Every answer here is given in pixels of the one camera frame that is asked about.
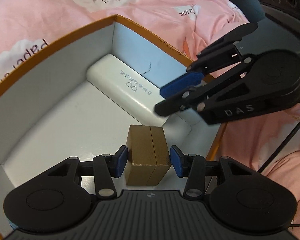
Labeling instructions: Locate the gold brown small box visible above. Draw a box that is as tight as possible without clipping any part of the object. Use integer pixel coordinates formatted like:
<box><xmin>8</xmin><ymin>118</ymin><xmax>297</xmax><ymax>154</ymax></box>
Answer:
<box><xmin>125</xmin><ymin>125</ymin><xmax>171</xmax><ymax>186</ymax></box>

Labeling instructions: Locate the white glasses case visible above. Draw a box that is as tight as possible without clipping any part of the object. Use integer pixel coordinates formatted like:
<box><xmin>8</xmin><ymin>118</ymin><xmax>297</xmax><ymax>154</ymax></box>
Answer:
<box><xmin>87</xmin><ymin>54</ymin><xmax>167</xmax><ymax>126</ymax></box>

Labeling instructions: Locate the person right hand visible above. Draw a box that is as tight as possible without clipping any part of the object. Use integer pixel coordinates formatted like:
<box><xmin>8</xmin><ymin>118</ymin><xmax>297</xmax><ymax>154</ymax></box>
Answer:
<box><xmin>286</xmin><ymin>103</ymin><xmax>300</xmax><ymax>116</ymax></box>

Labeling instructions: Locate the orange cardboard storage box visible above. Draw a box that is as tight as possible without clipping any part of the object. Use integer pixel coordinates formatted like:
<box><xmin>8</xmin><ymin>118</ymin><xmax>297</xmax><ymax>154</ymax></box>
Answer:
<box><xmin>0</xmin><ymin>15</ymin><xmax>231</xmax><ymax>239</ymax></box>

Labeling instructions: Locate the pink patterned duvet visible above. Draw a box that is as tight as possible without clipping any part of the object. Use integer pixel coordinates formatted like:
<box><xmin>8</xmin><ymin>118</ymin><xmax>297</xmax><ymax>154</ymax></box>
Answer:
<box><xmin>0</xmin><ymin>0</ymin><xmax>300</xmax><ymax>224</ymax></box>

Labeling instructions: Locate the black cable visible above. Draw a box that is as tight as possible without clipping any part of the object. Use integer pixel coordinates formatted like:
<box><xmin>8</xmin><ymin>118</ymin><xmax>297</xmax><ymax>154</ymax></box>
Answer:
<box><xmin>257</xmin><ymin>109</ymin><xmax>300</xmax><ymax>228</ymax></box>

